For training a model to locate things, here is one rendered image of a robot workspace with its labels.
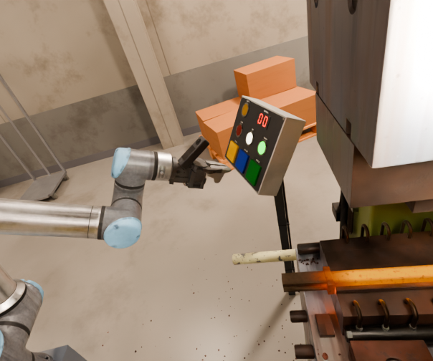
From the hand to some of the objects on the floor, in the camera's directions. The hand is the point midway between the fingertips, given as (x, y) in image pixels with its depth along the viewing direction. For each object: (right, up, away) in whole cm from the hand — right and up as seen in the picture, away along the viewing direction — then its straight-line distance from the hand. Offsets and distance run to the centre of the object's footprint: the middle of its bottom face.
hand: (228, 167), depth 89 cm
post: (+42, -73, +69) cm, 109 cm away
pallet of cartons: (+50, +48, +244) cm, 253 cm away
